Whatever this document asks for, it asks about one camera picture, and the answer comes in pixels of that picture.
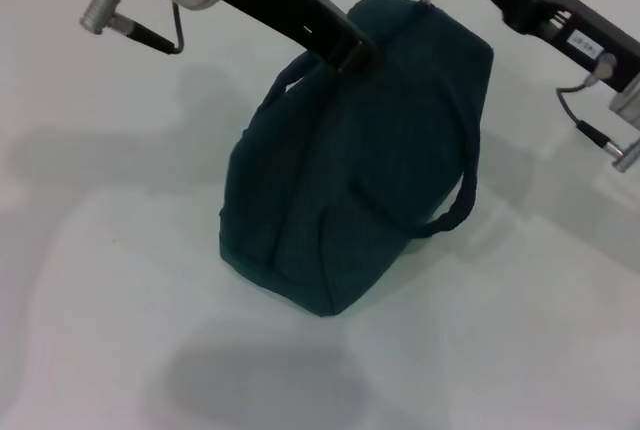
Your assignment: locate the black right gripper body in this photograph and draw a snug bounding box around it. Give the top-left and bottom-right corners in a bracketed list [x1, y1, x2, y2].
[479, 0, 640, 94]

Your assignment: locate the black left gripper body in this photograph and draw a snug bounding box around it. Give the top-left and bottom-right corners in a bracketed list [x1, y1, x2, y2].
[218, 0, 366, 62]

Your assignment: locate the dark teal insulated lunch bag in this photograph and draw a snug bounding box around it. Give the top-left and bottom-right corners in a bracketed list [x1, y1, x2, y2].
[217, 0, 496, 320]

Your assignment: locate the left arm connector cable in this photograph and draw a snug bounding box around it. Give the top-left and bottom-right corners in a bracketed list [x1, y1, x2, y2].
[78, 0, 187, 56]

